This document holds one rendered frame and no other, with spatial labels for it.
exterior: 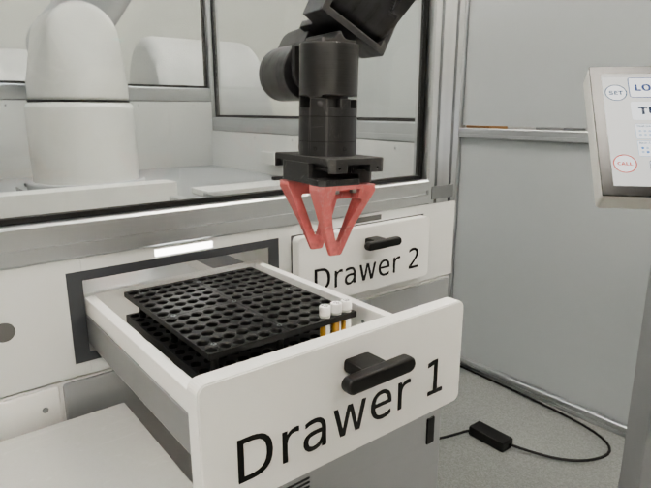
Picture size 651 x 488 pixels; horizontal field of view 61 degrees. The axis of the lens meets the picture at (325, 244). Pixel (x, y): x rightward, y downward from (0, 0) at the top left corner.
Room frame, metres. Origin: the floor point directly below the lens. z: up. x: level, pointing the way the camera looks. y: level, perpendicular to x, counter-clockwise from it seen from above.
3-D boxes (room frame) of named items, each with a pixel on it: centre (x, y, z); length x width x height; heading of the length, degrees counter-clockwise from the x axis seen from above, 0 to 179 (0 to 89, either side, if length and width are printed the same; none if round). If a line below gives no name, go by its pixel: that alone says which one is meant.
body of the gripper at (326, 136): (0.55, 0.00, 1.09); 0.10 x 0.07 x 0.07; 36
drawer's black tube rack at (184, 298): (0.60, 0.10, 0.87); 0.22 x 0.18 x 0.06; 38
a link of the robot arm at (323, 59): (0.56, 0.00, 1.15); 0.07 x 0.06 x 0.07; 32
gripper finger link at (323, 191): (0.55, 0.00, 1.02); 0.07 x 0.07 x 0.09; 36
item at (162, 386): (0.60, 0.11, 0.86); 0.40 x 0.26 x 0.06; 38
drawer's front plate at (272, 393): (0.44, -0.02, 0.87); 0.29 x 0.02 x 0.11; 128
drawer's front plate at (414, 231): (0.89, -0.07, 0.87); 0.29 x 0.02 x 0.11; 128
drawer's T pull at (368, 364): (0.42, -0.04, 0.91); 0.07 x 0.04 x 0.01; 128
